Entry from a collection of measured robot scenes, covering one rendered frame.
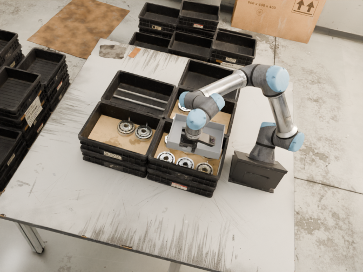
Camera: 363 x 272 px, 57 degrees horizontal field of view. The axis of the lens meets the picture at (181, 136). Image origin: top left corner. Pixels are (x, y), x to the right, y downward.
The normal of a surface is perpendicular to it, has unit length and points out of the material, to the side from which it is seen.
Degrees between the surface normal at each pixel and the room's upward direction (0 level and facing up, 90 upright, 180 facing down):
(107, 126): 0
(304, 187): 0
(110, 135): 0
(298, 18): 74
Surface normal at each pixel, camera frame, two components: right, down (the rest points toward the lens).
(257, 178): -0.22, 0.74
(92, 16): 0.12, -0.62
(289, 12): -0.18, 0.57
